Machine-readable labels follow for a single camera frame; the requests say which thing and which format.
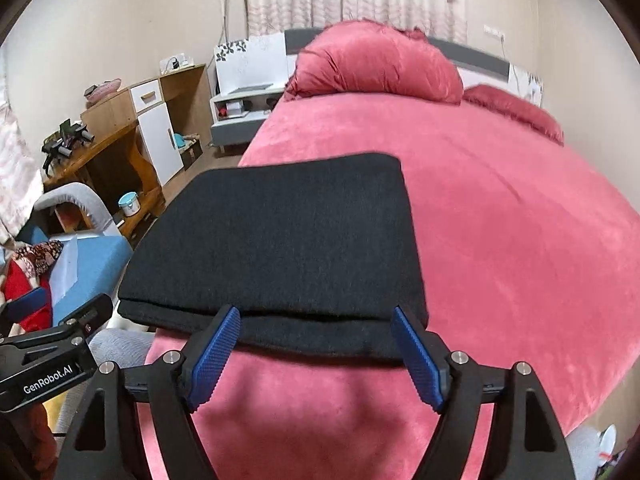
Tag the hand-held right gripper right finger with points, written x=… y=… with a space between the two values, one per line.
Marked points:
x=417 y=360

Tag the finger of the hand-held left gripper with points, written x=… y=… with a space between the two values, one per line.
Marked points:
x=25 y=307
x=87 y=312

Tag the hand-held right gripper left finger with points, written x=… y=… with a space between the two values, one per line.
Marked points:
x=212 y=355

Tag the black knit garment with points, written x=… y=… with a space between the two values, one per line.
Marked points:
x=280 y=240

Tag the red cloth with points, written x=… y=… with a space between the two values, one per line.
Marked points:
x=25 y=285

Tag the grey cloth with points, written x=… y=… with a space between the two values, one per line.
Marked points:
x=120 y=350

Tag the floral patterned cloth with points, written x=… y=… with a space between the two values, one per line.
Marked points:
x=37 y=257

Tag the grey chair armrest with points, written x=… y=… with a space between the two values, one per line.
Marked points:
x=70 y=200

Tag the teal lid tin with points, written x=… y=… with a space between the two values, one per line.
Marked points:
x=129 y=205

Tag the bed with pink sheet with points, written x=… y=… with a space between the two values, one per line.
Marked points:
x=500 y=235

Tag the black green devices on desk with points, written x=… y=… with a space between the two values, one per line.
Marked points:
x=67 y=142

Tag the wooden cabinet with white door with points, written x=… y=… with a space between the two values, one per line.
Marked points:
x=160 y=135

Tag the teal plastic item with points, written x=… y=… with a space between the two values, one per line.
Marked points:
x=178 y=141

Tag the pink item on cabinet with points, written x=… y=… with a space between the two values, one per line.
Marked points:
x=102 y=91

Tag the white grey nightstand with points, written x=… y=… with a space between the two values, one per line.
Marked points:
x=235 y=125

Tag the pink pillow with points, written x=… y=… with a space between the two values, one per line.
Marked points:
x=515 y=110

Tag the white grey headboard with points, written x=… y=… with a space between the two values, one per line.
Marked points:
x=250 y=60

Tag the large red pillow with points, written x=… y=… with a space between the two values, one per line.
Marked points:
x=370 y=60

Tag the white wall switch plate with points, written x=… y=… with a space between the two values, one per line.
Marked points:
x=494 y=31

